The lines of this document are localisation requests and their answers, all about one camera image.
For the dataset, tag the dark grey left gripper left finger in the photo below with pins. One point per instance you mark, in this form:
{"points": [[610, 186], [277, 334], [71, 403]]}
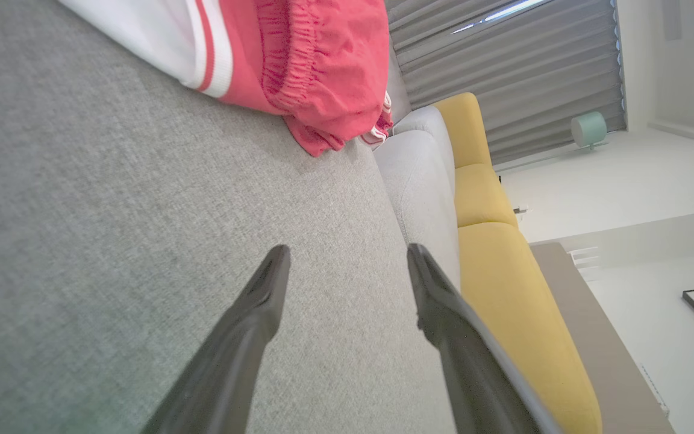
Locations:
{"points": [[232, 361]]}

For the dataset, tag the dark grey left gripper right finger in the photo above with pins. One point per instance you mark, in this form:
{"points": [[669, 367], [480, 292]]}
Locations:
{"points": [[473, 374]]}

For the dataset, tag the red shorts with white band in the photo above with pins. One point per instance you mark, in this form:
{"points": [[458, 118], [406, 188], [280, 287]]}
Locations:
{"points": [[335, 60]]}

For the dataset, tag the red and white jersey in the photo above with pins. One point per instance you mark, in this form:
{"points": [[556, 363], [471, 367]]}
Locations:
{"points": [[142, 30]]}

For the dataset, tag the large yellow sofa cushion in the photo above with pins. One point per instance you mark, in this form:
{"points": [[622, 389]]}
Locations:
{"points": [[522, 325]]}

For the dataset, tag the white air vent grille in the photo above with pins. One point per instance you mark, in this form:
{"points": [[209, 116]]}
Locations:
{"points": [[585, 262]]}

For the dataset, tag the grey fabric sofa seat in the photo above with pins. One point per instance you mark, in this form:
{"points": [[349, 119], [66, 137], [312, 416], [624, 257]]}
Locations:
{"points": [[112, 241]]}

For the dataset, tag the small yellow sofa cushion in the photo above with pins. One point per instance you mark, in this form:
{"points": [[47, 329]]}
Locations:
{"points": [[464, 129], [482, 196]]}

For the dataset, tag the grey sofa back cushion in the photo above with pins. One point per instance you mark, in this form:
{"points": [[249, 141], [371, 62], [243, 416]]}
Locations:
{"points": [[422, 199]]}

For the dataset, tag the mint green lamp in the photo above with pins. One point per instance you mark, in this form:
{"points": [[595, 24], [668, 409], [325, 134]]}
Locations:
{"points": [[588, 128]]}

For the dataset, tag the grey pleated curtain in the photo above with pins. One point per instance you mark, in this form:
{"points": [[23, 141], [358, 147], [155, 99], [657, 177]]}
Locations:
{"points": [[515, 78]]}

